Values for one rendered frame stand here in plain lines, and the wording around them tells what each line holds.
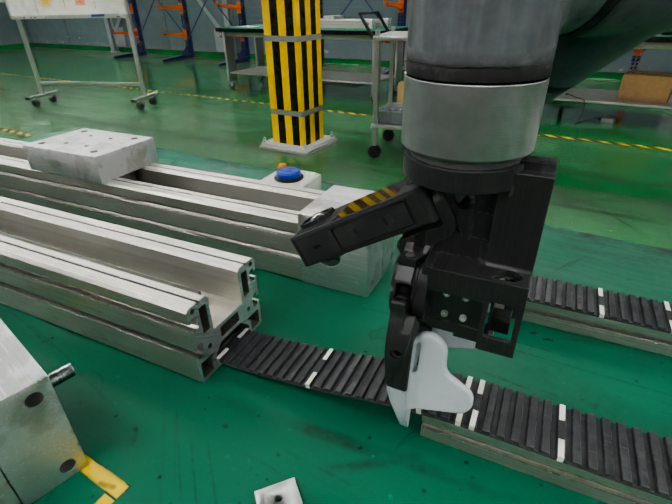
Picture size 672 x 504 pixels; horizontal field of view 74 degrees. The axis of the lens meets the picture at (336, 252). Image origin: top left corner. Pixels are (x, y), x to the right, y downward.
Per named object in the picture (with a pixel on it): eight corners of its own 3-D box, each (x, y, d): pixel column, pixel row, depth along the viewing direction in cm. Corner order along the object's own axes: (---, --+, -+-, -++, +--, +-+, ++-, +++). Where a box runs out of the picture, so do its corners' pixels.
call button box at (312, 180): (323, 206, 76) (322, 171, 73) (295, 229, 69) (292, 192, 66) (283, 199, 79) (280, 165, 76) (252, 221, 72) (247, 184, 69)
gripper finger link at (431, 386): (457, 472, 31) (482, 355, 28) (377, 441, 33) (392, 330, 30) (465, 444, 33) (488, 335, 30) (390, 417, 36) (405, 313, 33)
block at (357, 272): (400, 251, 63) (404, 188, 58) (367, 298, 53) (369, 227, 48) (342, 239, 66) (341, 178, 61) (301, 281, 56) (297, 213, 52)
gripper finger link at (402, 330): (399, 403, 30) (418, 281, 27) (378, 396, 30) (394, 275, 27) (418, 369, 34) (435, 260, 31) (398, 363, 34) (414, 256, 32)
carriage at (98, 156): (162, 177, 74) (153, 136, 70) (107, 201, 65) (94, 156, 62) (95, 165, 80) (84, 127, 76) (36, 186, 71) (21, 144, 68)
